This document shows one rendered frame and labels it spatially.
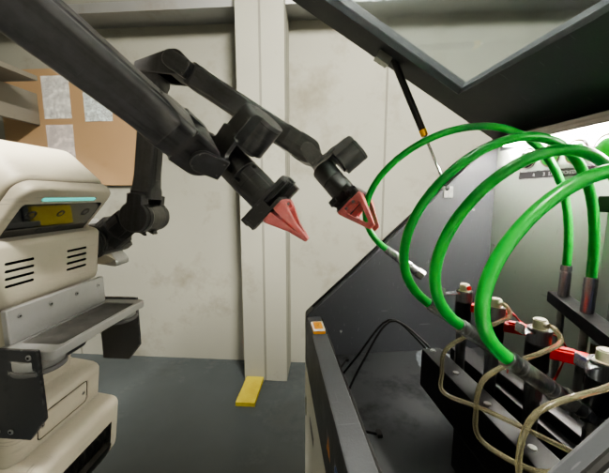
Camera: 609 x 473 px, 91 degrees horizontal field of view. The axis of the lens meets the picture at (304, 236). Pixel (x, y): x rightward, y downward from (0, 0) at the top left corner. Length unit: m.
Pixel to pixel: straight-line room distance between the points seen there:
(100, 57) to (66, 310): 0.53
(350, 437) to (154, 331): 2.40
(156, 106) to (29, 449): 0.68
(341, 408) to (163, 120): 0.50
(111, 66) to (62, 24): 0.05
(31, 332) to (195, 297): 1.87
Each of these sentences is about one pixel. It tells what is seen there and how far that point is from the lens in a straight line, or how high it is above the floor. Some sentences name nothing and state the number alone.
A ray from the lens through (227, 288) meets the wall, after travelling 2.43.
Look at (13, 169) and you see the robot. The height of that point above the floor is 1.33.
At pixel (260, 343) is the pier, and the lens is 2.24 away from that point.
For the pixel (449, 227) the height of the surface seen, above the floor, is 1.25.
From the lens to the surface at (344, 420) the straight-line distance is 0.54.
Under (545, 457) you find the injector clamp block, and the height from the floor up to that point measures 0.98.
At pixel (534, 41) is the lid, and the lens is 0.79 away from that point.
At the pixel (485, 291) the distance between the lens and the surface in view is 0.34.
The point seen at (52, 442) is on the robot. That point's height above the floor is 0.80.
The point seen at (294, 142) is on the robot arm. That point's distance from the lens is 0.74.
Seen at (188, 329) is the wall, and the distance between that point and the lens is 2.67.
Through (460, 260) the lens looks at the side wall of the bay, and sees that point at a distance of 0.99.
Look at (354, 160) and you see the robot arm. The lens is 0.73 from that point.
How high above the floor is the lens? 1.29
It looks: 8 degrees down
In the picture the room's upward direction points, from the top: straight up
